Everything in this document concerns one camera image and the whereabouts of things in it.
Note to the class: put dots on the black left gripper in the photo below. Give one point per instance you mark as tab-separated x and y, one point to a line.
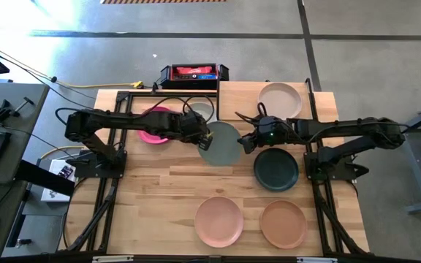
195	128

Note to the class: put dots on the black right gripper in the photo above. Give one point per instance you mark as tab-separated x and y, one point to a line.
274	130

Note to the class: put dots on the sage green plate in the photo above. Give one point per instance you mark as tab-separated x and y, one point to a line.
223	150

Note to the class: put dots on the light grey plate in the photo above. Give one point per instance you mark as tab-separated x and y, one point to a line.
202	109

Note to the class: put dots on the dark green plate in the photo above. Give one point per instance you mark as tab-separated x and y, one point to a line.
276	170

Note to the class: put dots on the pale beige plate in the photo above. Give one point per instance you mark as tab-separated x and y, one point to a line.
280	100

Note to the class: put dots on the magenta pink plate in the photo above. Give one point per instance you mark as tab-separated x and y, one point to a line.
152	139

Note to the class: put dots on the terracotta brown plate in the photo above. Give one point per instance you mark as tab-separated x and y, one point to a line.
283	224

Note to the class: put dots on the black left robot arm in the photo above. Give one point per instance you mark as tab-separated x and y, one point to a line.
130	122

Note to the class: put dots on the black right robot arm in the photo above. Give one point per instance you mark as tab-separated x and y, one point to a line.
389	133

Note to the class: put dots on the red black power station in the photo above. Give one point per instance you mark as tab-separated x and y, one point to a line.
192	73

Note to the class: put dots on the salmon pink plate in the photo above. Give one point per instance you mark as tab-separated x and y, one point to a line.
219	221

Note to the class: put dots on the white box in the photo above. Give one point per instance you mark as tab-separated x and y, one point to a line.
53	196

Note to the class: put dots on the black flat bar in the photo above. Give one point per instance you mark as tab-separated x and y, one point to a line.
42	177

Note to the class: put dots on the black clamp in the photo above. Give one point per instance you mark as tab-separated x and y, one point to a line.
3	114

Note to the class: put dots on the black aluminium frame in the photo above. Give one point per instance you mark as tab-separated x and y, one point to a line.
342	229
137	93

